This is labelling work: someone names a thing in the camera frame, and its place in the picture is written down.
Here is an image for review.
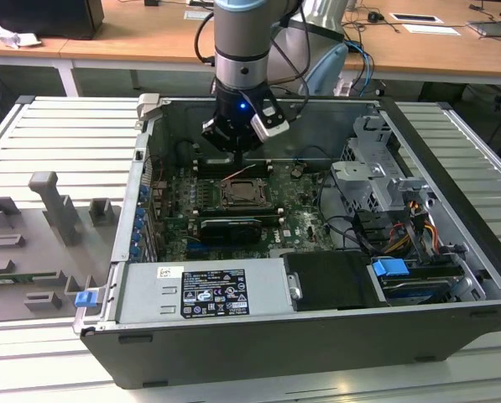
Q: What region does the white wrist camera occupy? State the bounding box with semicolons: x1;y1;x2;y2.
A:
248;98;292;140

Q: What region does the grey plastic case latch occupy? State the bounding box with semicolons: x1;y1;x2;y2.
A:
135;92;164;123

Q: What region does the green motherboard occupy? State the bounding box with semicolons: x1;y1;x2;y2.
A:
153;161;339;259

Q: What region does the blue case latch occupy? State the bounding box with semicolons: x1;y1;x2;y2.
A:
74;290;97;310

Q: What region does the blue cable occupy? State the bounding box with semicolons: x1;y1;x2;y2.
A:
344;38;377;92

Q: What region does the grey laptop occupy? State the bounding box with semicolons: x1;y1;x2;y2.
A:
466;18;501;42

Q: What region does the thin black wire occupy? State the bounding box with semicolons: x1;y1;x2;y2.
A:
297;144;331;164

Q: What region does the grey parts rack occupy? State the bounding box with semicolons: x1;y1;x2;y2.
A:
0;170;123;324

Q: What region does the thick black wire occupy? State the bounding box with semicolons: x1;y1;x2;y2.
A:
316;167;363;253

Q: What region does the grey power supply unit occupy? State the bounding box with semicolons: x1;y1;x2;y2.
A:
117;258;301;324

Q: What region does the CPU socket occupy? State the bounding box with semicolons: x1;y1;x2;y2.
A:
217;175;275;211

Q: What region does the orange wire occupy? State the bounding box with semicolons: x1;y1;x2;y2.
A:
421;220;441;253

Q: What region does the hard disk drive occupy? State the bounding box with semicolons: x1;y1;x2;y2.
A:
379;275;452;304

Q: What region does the metal locking lever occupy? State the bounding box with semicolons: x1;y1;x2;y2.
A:
223;165;258;181

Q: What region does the blue board connector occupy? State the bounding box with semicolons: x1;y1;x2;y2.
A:
185;241;212;258

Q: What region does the crumpled white paper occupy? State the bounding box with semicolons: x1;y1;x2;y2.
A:
0;23;42;50

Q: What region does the black PC case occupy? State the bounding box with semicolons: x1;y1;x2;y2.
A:
72;92;501;390

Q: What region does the white plastic bracket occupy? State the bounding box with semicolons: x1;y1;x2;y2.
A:
332;73;355;97

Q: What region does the green RAM stick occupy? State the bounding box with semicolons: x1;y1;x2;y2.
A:
0;271;62;283

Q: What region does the large black box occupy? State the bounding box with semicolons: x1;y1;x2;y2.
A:
0;0;105;41

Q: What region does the graphics card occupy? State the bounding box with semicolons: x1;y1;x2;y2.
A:
198;217;263;246

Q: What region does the metal drive cage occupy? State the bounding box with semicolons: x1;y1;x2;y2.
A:
329;115;438;219

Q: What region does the blue disk carrier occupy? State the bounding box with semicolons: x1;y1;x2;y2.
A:
370;258;452;306

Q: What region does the metal socket cover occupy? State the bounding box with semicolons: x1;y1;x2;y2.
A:
219;177;273;210

